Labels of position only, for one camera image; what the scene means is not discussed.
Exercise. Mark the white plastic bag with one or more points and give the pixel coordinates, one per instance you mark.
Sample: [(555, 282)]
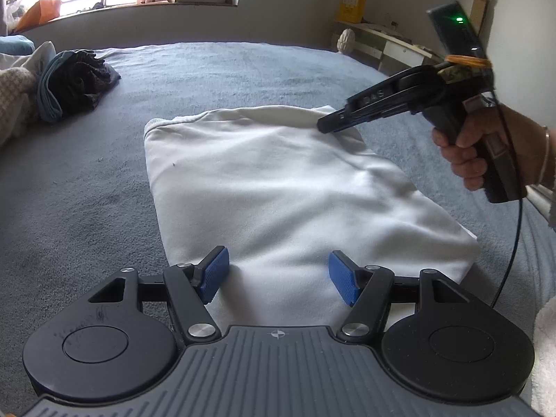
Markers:
[(15, 15)]

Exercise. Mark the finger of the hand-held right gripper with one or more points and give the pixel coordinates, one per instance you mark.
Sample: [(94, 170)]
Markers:
[(347, 117)]

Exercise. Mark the white sweatshirt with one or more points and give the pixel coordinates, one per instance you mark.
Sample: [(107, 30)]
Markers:
[(282, 191)]

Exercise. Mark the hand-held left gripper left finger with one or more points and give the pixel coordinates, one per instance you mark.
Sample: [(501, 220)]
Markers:
[(215, 273)]

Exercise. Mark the white desk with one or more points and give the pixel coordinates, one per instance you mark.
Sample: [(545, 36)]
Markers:
[(393, 47)]

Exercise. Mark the blue pillow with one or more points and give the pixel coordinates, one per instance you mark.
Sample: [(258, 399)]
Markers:
[(15, 45)]

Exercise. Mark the orange bag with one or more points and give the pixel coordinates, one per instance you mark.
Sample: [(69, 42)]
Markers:
[(41, 13)]

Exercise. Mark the beige houndstooth garment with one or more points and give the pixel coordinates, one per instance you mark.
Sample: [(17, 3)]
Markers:
[(15, 104)]

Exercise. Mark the yellow box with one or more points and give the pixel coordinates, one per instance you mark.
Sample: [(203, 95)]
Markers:
[(352, 5)]

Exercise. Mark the black garment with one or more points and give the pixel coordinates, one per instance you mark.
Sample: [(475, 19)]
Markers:
[(87, 82)]

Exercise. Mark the long cardboard box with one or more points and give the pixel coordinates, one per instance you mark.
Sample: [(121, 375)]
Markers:
[(479, 8)]

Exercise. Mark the light blue garment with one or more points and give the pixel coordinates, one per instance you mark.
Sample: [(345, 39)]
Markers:
[(47, 95)]

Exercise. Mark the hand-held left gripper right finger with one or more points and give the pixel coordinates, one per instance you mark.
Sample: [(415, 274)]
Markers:
[(343, 276)]

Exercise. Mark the person's right hand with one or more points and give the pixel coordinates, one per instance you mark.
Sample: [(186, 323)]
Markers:
[(471, 156)]

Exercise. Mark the cream carved bedpost finial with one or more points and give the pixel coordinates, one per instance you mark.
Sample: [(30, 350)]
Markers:
[(346, 40)]

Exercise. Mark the white fuzzy cloth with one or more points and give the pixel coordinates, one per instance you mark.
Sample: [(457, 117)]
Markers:
[(546, 356)]

